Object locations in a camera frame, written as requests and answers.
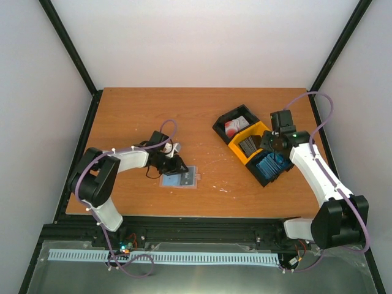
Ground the pink card holder wallet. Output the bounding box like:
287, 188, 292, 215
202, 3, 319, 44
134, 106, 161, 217
160, 165, 201, 189

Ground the blue card stack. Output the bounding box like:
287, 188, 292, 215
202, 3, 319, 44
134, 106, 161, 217
256, 153, 290, 179

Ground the dark card stack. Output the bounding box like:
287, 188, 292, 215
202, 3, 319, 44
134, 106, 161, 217
239, 135, 262, 157

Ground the white card stack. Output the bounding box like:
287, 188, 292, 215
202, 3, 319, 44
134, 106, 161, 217
224, 116, 249, 138

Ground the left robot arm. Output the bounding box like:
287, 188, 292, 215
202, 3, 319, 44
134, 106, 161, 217
67, 131, 189, 247

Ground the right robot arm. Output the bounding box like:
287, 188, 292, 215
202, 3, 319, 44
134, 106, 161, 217
261, 110, 370, 253

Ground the yellow bin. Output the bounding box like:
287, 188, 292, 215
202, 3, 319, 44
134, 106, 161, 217
228, 121, 269, 165

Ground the black bin right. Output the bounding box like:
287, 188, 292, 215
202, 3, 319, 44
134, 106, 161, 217
246, 151, 293, 187

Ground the black bin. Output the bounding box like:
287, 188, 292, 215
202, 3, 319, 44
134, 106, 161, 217
213, 105, 260, 145
246, 151, 293, 187

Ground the black bin left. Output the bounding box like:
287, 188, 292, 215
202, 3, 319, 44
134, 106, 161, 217
213, 105, 260, 145

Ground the small electronics board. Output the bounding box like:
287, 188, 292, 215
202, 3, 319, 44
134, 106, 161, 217
119, 239, 138, 254

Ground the grey connector plug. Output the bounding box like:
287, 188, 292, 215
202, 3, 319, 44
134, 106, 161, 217
288, 257, 302, 268

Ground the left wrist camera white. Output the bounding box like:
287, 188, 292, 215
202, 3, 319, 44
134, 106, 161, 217
163, 143, 181, 158

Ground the black aluminium rail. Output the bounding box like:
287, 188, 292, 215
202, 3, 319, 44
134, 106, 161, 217
41, 216, 367, 252

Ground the light blue cable duct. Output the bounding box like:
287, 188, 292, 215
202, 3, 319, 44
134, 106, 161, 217
47, 249, 279, 267

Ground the right black frame post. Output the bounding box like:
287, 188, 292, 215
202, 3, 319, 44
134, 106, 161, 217
307, 0, 374, 99

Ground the black frame post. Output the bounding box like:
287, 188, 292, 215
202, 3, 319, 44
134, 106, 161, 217
307, 0, 374, 99
38, 0, 104, 99

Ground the left black frame post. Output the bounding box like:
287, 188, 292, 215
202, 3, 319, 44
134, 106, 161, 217
38, 0, 104, 99

